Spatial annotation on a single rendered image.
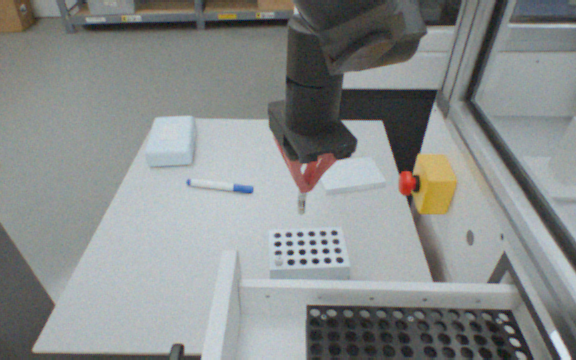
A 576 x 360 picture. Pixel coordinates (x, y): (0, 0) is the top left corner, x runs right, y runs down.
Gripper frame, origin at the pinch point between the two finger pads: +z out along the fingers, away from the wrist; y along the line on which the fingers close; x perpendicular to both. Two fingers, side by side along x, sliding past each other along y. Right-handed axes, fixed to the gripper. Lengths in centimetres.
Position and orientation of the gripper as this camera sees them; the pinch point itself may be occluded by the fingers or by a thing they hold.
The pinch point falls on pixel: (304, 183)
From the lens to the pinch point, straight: 48.5
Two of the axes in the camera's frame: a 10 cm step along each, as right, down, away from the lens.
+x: -9.3, 2.2, -3.0
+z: -0.4, 7.4, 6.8
